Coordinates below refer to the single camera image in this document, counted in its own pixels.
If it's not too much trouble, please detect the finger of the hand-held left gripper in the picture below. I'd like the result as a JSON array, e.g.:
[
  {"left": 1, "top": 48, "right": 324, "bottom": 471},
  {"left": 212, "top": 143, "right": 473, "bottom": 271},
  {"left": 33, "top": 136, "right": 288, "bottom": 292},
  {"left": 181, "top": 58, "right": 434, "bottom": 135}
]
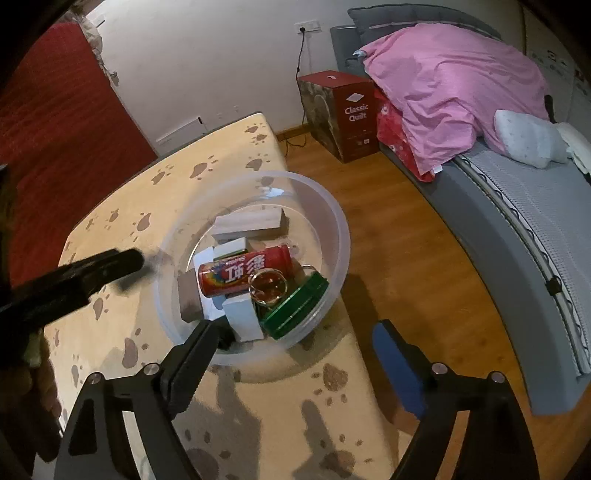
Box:
[{"left": 58, "top": 248, "right": 147, "bottom": 296}]

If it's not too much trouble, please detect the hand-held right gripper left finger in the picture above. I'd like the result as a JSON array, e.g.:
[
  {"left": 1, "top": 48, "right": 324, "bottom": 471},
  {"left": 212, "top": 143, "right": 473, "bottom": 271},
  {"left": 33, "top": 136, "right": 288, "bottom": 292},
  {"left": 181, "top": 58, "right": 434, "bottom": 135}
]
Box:
[{"left": 53, "top": 318, "right": 227, "bottom": 480}]

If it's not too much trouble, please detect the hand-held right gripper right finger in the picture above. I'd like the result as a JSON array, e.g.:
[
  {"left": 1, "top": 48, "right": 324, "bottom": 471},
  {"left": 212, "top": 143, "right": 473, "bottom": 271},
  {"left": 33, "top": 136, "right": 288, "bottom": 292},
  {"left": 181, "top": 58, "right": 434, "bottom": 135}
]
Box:
[{"left": 372, "top": 318, "right": 541, "bottom": 480}]

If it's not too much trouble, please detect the dark wood block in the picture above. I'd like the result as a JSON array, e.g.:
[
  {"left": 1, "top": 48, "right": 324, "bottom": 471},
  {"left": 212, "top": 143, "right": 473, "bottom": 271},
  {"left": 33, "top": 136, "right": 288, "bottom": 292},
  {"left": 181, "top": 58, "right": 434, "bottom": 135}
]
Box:
[{"left": 178, "top": 272, "right": 207, "bottom": 324}]

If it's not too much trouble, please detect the red candy can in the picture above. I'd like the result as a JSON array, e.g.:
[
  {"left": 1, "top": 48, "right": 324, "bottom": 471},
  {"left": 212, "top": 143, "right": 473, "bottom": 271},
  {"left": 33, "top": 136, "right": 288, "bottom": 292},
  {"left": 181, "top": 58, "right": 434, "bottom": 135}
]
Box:
[{"left": 198, "top": 246, "right": 294, "bottom": 296}]

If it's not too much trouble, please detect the clear gold ring ornament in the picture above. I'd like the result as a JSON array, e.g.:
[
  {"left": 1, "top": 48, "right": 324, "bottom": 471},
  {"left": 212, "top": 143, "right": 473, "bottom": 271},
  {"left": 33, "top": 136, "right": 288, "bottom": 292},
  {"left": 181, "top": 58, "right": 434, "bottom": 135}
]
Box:
[{"left": 248, "top": 271, "right": 288, "bottom": 305}]

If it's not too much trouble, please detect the green case with key ring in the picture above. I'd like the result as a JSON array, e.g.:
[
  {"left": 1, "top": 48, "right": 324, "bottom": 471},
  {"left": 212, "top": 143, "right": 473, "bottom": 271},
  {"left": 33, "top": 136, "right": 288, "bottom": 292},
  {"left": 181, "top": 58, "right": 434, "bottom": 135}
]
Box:
[{"left": 259, "top": 264, "right": 331, "bottom": 341}]

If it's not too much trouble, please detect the white mahjong tile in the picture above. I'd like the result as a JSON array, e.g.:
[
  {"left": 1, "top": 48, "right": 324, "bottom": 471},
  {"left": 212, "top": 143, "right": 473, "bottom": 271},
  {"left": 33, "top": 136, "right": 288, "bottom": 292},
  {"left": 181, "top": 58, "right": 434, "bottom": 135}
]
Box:
[{"left": 213, "top": 237, "right": 251, "bottom": 260}]

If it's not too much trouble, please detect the light wood block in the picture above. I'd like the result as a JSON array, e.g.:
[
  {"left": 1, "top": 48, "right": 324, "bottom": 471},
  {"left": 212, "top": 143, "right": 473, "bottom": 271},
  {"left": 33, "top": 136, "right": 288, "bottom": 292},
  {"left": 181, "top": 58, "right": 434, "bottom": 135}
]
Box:
[{"left": 212, "top": 206, "right": 286, "bottom": 243}]

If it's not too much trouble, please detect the clear plastic bowl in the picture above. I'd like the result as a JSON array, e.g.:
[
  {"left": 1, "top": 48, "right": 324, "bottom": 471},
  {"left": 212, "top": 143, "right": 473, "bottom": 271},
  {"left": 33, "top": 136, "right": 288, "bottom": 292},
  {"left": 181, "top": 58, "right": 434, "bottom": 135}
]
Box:
[{"left": 157, "top": 171, "right": 350, "bottom": 367}]

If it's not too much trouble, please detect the person's left hand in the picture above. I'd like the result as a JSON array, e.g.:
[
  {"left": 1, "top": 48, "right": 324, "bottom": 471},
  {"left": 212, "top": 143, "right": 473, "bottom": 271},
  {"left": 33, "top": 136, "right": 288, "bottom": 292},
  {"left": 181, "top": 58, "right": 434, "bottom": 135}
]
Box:
[{"left": 9, "top": 351, "right": 64, "bottom": 462}]

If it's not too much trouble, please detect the white rectangular box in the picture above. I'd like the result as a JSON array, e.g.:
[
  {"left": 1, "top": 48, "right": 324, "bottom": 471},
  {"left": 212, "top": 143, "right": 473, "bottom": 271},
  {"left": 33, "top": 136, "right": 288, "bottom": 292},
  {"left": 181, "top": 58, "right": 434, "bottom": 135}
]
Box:
[{"left": 223, "top": 295, "right": 265, "bottom": 343}]

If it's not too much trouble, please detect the paw print tablecloth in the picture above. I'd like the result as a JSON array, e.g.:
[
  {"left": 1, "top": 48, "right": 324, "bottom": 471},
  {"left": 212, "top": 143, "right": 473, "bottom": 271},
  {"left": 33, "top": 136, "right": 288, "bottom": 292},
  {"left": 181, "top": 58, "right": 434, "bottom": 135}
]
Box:
[{"left": 44, "top": 111, "right": 402, "bottom": 480}]

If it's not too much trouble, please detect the red curtain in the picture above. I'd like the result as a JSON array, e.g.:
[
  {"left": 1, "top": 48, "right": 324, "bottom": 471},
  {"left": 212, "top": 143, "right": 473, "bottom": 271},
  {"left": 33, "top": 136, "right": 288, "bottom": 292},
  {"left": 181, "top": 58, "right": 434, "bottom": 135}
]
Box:
[{"left": 0, "top": 23, "right": 158, "bottom": 289}]

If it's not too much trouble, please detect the grey bed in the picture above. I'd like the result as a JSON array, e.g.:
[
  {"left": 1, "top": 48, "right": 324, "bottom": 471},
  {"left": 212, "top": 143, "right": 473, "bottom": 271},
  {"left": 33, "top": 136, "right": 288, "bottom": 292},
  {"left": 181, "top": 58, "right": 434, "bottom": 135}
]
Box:
[{"left": 330, "top": 7, "right": 591, "bottom": 416}]

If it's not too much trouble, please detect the light floral curtain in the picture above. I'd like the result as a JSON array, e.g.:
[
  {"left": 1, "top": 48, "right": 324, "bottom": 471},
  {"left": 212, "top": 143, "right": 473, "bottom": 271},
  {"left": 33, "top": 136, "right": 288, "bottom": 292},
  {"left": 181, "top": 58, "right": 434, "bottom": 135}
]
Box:
[{"left": 79, "top": 19, "right": 122, "bottom": 89}]

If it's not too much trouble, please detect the red patterned package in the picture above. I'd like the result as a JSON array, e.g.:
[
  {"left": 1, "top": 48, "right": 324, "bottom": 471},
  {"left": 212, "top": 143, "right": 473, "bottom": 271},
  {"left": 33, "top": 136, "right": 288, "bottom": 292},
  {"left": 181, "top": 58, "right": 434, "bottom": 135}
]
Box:
[{"left": 376, "top": 99, "right": 437, "bottom": 183}]

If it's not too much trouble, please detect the red cardboard box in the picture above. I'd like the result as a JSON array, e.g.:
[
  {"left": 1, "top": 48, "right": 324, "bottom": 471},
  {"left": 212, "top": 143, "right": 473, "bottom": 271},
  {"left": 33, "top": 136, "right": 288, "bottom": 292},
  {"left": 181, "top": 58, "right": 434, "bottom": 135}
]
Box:
[{"left": 298, "top": 71, "right": 377, "bottom": 163}]

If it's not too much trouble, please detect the white dotted pillow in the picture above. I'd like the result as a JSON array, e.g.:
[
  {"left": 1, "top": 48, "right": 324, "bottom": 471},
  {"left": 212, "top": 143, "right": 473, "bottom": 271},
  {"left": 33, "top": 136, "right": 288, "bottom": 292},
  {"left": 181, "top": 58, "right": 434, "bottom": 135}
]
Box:
[{"left": 494, "top": 109, "right": 568, "bottom": 168}]

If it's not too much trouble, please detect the pink blanket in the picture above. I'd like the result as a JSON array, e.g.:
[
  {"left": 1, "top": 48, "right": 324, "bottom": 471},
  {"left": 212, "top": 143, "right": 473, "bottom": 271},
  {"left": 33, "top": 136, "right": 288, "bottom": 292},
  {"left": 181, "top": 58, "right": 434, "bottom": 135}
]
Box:
[{"left": 365, "top": 23, "right": 552, "bottom": 178}]

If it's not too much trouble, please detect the white folded cloth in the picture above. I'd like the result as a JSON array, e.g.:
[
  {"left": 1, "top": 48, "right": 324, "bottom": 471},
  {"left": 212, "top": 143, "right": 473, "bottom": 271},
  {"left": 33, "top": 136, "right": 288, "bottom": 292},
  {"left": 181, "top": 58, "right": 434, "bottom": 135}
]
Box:
[{"left": 556, "top": 122, "right": 591, "bottom": 174}]

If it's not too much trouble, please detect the white wardrobe with stickers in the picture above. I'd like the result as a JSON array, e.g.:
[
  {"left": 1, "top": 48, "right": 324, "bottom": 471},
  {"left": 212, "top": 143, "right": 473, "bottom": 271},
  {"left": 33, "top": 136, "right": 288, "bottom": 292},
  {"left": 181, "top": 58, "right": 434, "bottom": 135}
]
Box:
[{"left": 522, "top": 0, "right": 591, "bottom": 121}]

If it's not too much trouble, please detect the white wall panel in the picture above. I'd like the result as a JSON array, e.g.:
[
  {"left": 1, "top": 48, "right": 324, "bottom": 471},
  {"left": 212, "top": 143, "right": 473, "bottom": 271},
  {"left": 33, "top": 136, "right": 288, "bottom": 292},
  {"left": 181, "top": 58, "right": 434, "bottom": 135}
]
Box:
[{"left": 154, "top": 117, "right": 207, "bottom": 147}]

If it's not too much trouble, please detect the black power cable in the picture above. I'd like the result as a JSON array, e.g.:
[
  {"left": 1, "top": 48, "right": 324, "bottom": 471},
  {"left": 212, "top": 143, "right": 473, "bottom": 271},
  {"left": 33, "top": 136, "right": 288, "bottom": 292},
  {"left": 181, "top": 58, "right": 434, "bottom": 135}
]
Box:
[{"left": 294, "top": 31, "right": 309, "bottom": 75}]

